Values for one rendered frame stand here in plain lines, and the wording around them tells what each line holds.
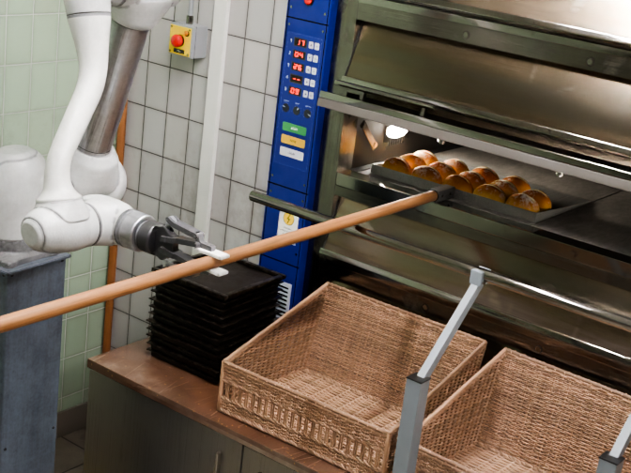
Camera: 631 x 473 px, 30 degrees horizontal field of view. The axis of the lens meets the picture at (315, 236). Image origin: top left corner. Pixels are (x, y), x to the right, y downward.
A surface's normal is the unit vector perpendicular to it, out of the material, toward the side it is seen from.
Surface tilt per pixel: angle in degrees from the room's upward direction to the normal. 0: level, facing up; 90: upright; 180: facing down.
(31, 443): 90
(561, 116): 70
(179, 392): 0
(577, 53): 90
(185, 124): 90
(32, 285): 90
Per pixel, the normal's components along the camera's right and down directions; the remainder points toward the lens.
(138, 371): 0.12, -0.94
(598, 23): -0.53, -0.15
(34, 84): 0.79, 0.28
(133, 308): -0.60, 0.18
